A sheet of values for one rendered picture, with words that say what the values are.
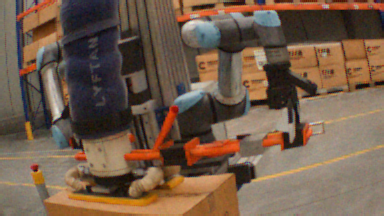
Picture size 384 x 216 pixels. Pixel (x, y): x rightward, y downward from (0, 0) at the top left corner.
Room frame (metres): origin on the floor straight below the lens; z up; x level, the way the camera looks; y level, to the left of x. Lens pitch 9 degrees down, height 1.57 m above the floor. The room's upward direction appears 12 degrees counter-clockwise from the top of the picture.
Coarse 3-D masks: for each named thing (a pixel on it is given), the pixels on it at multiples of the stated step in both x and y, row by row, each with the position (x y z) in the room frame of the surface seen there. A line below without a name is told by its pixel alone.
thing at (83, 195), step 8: (88, 184) 1.75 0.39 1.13; (72, 192) 1.75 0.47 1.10; (80, 192) 1.73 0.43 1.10; (88, 192) 1.73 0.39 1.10; (96, 192) 1.72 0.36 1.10; (112, 192) 1.71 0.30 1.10; (120, 192) 1.66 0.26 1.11; (128, 192) 1.70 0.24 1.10; (88, 200) 1.68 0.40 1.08; (96, 200) 1.67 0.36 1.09; (104, 200) 1.65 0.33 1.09; (112, 200) 1.64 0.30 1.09; (120, 200) 1.63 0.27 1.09; (128, 200) 1.62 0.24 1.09; (136, 200) 1.61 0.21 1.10; (144, 200) 1.60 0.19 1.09; (152, 200) 1.64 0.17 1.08
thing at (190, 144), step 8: (168, 144) 1.71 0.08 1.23; (176, 144) 1.72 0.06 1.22; (184, 144) 1.70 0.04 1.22; (192, 144) 1.66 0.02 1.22; (160, 152) 1.66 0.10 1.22; (168, 152) 1.65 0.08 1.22; (176, 152) 1.64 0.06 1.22; (184, 152) 1.63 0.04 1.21; (168, 160) 1.65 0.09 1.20; (176, 160) 1.64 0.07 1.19; (184, 160) 1.63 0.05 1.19; (192, 160) 1.65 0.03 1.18
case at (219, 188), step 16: (208, 176) 1.85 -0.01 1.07; (224, 176) 1.80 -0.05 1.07; (64, 192) 1.83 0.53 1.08; (144, 192) 1.76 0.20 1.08; (160, 192) 1.74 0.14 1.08; (176, 192) 1.71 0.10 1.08; (192, 192) 1.68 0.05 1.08; (208, 192) 1.65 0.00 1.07; (224, 192) 1.73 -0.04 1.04; (48, 208) 1.71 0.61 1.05; (64, 208) 1.66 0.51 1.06; (80, 208) 1.62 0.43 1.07; (96, 208) 1.60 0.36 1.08; (112, 208) 1.59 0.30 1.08; (128, 208) 1.58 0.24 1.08; (144, 208) 1.57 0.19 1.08; (160, 208) 1.55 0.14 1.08; (176, 208) 1.53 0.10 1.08; (192, 208) 1.52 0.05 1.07; (208, 208) 1.61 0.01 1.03; (224, 208) 1.71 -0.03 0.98
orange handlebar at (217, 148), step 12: (312, 132) 1.52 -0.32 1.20; (216, 144) 1.63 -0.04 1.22; (228, 144) 1.63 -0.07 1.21; (264, 144) 1.55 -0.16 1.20; (276, 144) 1.54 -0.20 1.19; (84, 156) 1.80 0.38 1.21; (132, 156) 1.72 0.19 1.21; (144, 156) 1.70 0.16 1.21; (156, 156) 1.68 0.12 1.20; (192, 156) 1.64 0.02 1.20; (216, 156) 1.61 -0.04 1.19
